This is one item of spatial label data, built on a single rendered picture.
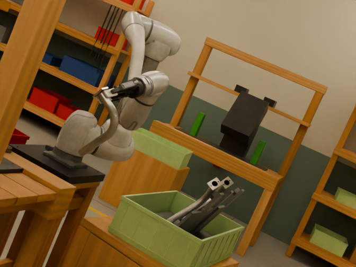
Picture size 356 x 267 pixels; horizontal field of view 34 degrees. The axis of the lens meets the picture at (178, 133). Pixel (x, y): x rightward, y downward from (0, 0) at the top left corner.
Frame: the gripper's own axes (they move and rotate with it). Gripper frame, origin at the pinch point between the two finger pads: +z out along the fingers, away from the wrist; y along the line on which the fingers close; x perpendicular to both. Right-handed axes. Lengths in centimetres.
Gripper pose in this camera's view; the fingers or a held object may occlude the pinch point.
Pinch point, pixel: (107, 95)
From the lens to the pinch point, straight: 217.5
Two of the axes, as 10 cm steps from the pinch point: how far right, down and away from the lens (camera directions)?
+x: 5.6, 8.2, -1.0
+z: -4.8, 2.1, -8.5
